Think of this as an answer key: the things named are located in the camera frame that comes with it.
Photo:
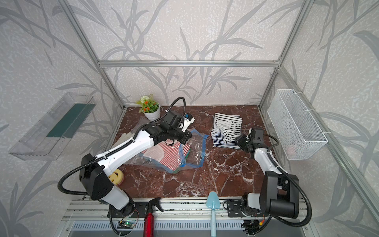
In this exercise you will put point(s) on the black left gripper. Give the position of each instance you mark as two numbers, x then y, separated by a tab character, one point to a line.
187	137

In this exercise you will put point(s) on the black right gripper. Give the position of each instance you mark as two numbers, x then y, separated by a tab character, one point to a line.
240	138

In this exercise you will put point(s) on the clear vacuum bag blue zipper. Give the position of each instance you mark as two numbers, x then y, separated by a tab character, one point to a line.
195	159

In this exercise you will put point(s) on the black striped garment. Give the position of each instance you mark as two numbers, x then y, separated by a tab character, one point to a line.
229	125

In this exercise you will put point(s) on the blue striped tank top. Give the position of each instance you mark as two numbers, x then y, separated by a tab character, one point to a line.
220	141

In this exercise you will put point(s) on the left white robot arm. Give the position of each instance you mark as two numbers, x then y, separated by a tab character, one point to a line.
95	171

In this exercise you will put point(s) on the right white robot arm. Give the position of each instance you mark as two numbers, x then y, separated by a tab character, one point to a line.
280	192

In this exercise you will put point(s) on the red striped garment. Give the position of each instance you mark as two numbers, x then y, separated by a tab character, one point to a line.
167	157

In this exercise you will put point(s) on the white pot with plant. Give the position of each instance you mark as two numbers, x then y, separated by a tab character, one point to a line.
149	107

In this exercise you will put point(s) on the solid green garment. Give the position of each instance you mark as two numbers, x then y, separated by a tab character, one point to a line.
185	165

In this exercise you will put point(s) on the yellow smiley sponge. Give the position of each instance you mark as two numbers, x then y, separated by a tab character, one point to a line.
117	177

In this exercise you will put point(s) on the light blue garden trowel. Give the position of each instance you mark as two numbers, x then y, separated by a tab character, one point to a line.
213	203

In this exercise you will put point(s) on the red spray bottle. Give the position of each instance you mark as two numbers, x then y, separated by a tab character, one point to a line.
149	220

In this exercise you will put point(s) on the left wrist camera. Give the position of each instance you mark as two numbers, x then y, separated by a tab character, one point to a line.
188	119

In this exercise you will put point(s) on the white wire wall basket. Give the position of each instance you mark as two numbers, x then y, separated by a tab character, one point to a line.
297	130

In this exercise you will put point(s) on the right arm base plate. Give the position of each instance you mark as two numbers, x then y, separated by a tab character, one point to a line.
234	210

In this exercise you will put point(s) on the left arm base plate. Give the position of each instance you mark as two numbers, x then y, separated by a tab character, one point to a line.
137	209

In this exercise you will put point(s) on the clear plastic wall shelf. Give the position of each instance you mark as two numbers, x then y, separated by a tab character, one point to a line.
48	138

